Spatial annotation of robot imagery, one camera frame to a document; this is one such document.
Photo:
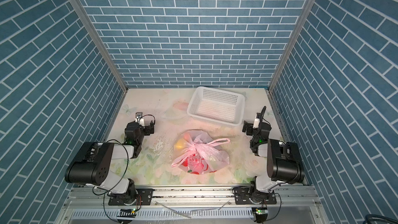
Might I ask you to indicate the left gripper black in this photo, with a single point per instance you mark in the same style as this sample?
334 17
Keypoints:
146 128

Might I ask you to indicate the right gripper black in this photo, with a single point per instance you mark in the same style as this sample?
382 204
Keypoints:
249 132

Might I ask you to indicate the white plastic mesh basket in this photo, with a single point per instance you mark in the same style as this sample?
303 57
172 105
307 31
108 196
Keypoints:
218 106

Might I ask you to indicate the pink plastic fruit bag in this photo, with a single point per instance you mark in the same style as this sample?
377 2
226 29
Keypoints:
196 152

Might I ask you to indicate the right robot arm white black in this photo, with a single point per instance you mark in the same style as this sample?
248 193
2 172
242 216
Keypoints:
284 163

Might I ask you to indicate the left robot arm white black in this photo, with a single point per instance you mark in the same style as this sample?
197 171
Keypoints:
91 166

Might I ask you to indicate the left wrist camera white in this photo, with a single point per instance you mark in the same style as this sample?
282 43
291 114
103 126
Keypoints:
139 117

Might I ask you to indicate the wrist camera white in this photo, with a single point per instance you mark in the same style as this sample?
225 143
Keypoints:
139 117
257 121

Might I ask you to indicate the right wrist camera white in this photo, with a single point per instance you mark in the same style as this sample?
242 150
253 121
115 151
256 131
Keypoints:
257 121

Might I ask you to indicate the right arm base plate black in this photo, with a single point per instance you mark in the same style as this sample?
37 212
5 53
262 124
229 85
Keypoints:
245 196

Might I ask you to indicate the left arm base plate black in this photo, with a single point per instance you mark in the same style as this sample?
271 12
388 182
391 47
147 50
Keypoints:
137 197

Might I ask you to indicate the white slotted cable duct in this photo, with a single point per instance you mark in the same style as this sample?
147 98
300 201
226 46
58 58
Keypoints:
162 214

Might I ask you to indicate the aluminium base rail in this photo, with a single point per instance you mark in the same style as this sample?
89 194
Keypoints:
216 196

